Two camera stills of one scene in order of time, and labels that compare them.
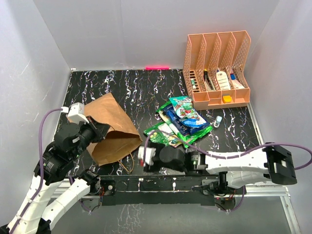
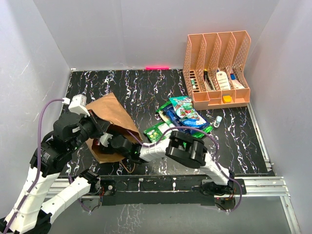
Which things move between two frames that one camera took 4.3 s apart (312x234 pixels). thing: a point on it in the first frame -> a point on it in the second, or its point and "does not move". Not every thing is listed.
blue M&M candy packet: x=197 y=123 does not move
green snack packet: x=161 y=133 does not move
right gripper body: x=159 y=162 -> x=111 y=148
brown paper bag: x=123 y=134 does not move
